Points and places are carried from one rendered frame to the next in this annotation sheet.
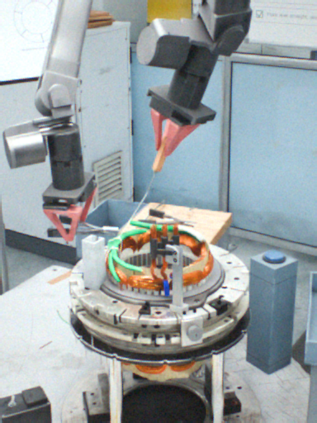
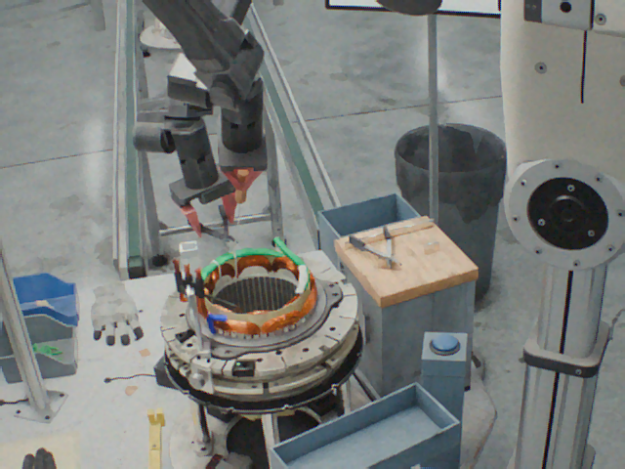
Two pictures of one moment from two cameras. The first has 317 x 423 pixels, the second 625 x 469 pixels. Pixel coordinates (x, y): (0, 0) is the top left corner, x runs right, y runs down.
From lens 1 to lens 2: 1.12 m
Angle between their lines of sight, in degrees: 44
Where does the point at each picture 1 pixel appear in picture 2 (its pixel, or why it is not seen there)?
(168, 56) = (184, 96)
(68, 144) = (181, 144)
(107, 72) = not seen: outside the picture
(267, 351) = not seen: hidden behind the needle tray
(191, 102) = (230, 145)
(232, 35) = (214, 95)
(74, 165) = (190, 166)
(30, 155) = (148, 146)
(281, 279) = (436, 373)
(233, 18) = (213, 76)
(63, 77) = not seen: hidden behind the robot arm
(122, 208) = (403, 210)
